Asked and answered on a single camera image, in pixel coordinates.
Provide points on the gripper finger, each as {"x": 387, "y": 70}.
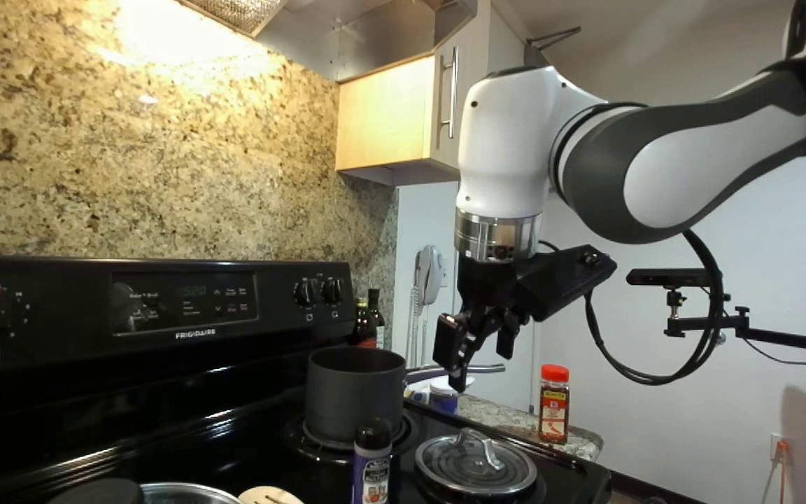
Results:
{"x": 508, "y": 339}
{"x": 453, "y": 343}

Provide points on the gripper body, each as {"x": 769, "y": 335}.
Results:
{"x": 487, "y": 283}

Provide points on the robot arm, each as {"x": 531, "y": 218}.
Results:
{"x": 508, "y": 126}

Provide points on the dark grey pot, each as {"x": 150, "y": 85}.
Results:
{"x": 350, "y": 392}

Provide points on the glass lid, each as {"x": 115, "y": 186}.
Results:
{"x": 476, "y": 465}

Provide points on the wooden cooking stick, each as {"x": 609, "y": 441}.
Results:
{"x": 270, "y": 496}

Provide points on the black stove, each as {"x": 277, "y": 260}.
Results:
{"x": 165, "y": 420}

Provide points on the silver pot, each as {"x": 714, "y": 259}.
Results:
{"x": 186, "y": 493}

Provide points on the blue jar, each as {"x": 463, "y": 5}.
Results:
{"x": 443, "y": 399}

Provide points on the tall dark bottle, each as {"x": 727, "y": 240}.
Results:
{"x": 378, "y": 318}

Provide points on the red cap spice bottle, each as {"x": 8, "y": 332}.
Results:
{"x": 554, "y": 406}

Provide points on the dark bottle with yellow cap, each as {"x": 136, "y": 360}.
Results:
{"x": 363, "y": 329}

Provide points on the black cap spice bottle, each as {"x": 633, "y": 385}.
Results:
{"x": 372, "y": 462}

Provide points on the range hood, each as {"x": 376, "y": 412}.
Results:
{"x": 347, "y": 35}

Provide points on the white wall phone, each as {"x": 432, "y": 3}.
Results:
{"x": 431, "y": 274}

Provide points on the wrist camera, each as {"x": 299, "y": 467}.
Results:
{"x": 560, "y": 276}

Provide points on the camera on mount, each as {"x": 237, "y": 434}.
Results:
{"x": 669, "y": 278}

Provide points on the wall cabinet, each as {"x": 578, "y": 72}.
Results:
{"x": 389, "y": 119}

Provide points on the wall socket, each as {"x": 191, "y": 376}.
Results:
{"x": 779, "y": 448}

